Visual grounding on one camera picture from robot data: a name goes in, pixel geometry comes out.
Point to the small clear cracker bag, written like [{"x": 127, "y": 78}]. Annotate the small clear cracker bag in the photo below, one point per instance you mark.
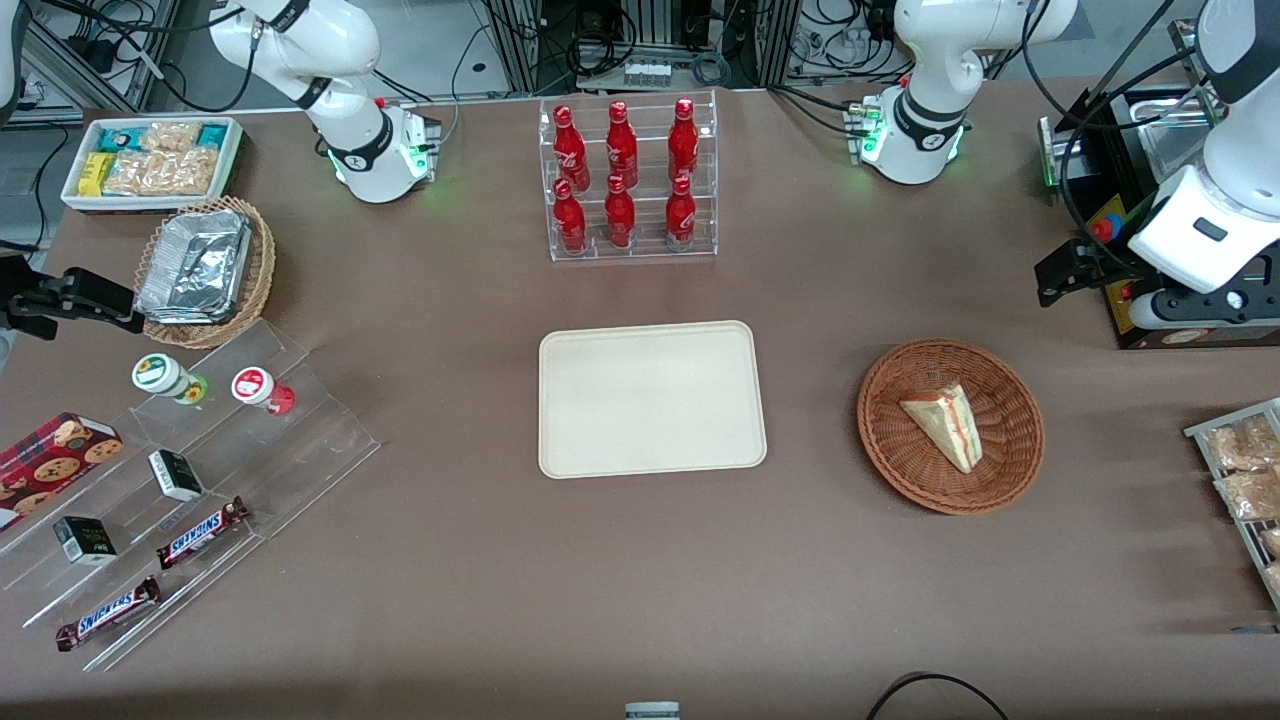
[{"x": 170, "y": 135}]

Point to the stack of foil trays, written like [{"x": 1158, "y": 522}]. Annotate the stack of foil trays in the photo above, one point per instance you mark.
[{"x": 195, "y": 265}]

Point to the clear bag of pastries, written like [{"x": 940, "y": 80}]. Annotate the clear bag of pastries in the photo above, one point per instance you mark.
[
  {"x": 1250, "y": 494},
  {"x": 1245, "y": 443},
  {"x": 1273, "y": 580},
  {"x": 1271, "y": 542}
]

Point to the red lid cup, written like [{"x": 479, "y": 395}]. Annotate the red lid cup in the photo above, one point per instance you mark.
[{"x": 255, "y": 387}]

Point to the black control box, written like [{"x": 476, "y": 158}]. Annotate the black control box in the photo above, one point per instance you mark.
[{"x": 1100, "y": 130}]

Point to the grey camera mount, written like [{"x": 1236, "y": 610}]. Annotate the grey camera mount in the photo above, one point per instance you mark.
[{"x": 652, "y": 712}]

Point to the Snickers chocolate bar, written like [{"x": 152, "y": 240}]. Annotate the Snickers chocolate bar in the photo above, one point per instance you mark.
[
  {"x": 200, "y": 533},
  {"x": 108, "y": 613}
]

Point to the clear acrylic bottle rack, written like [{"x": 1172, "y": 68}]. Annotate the clear acrylic bottle rack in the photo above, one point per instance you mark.
[{"x": 645, "y": 250}]

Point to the brown wicker basket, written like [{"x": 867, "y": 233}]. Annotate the brown wicker basket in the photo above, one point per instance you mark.
[{"x": 1005, "y": 450}]

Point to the white power strip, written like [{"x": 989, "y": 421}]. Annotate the white power strip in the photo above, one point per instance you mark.
[{"x": 648, "y": 73}]

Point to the white plastic snack bin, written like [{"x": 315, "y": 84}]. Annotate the white plastic snack bin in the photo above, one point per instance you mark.
[{"x": 72, "y": 190}]

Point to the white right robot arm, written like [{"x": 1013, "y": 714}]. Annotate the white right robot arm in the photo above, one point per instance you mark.
[{"x": 340, "y": 60}]

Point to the red cola bottle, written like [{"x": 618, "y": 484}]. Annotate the red cola bottle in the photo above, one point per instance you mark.
[
  {"x": 621, "y": 145},
  {"x": 683, "y": 140},
  {"x": 570, "y": 222},
  {"x": 620, "y": 218},
  {"x": 680, "y": 218},
  {"x": 569, "y": 150}
]

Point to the aluminium frame structure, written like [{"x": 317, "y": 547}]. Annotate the aluminium frame structure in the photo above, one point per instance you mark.
[{"x": 650, "y": 25}]

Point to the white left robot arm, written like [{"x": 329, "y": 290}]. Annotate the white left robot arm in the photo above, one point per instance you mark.
[{"x": 935, "y": 70}]

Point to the yellow snack packet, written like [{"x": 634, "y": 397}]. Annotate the yellow snack packet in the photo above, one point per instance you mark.
[{"x": 95, "y": 173}]

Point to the red tartan cookie box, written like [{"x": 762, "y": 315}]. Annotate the red tartan cookie box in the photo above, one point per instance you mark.
[{"x": 55, "y": 460}]

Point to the small black carton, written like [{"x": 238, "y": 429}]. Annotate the small black carton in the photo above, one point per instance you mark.
[
  {"x": 85, "y": 540},
  {"x": 175, "y": 475}
]

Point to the triangular wrapped sandwich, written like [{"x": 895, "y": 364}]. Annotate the triangular wrapped sandwich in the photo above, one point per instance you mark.
[{"x": 945, "y": 425}]

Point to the cream plastic tray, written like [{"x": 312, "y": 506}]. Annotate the cream plastic tray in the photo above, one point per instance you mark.
[{"x": 650, "y": 400}]

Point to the teal snack packet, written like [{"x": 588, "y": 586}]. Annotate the teal snack packet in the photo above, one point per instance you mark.
[
  {"x": 212, "y": 136},
  {"x": 115, "y": 137}
]

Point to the clear acrylic stepped shelf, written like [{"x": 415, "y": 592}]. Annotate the clear acrylic stepped shelf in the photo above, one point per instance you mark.
[{"x": 300, "y": 440}]

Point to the red emergency button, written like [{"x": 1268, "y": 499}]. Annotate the red emergency button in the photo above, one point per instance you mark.
[{"x": 1101, "y": 228}]

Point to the green lid cup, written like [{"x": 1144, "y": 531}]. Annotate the green lid cup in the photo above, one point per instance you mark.
[{"x": 160, "y": 374}]

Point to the tray of packaged snacks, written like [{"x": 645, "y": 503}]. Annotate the tray of packaged snacks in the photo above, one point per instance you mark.
[{"x": 1245, "y": 530}]

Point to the light tan wicker basket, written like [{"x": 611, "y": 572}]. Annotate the light tan wicker basket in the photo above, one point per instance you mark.
[{"x": 262, "y": 260}]

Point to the large clear cracker bag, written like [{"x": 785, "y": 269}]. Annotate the large clear cracker bag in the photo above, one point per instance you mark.
[{"x": 165, "y": 172}]

